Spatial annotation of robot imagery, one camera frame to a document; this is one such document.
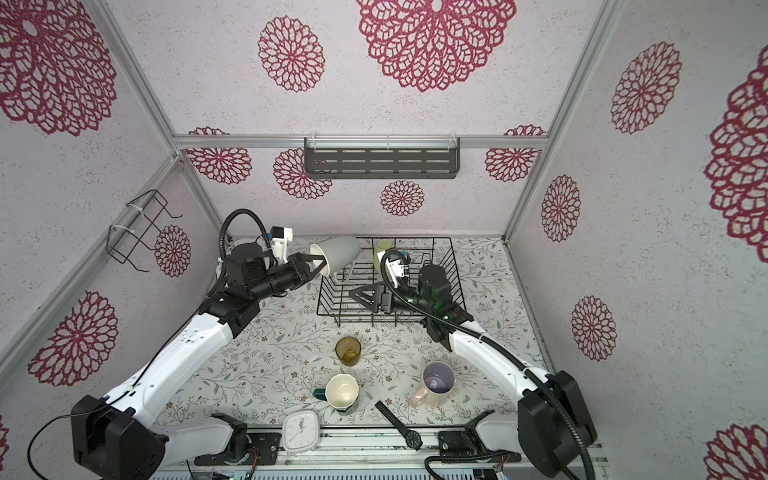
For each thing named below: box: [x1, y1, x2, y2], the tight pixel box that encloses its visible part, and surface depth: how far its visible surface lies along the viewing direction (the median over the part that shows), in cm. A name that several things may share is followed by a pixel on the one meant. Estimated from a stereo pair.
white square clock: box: [282, 410, 320, 453], surface depth 76 cm
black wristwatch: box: [374, 400, 423, 451], surface depth 78 cm
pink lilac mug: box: [410, 361, 457, 407], surface depth 78 cm
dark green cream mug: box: [313, 374, 360, 413], surface depth 76 cm
